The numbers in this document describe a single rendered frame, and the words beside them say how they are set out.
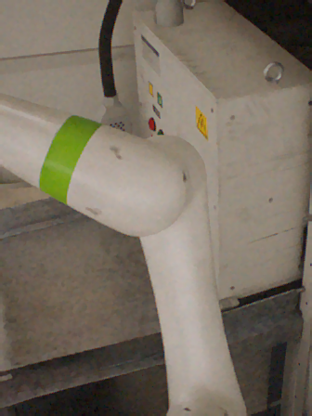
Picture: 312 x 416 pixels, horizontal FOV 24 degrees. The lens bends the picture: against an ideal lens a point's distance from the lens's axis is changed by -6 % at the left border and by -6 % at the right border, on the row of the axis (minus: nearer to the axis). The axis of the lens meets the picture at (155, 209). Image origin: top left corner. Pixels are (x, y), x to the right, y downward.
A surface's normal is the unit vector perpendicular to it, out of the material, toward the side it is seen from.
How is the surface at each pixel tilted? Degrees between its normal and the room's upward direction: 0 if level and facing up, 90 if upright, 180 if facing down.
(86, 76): 90
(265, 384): 90
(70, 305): 0
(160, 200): 73
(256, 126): 90
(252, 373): 90
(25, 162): 78
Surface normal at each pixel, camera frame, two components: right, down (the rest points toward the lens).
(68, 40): 0.06, 0.59
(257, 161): 0.33, 0.55
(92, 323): -0.06, -0.80
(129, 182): -0.10, -0.10
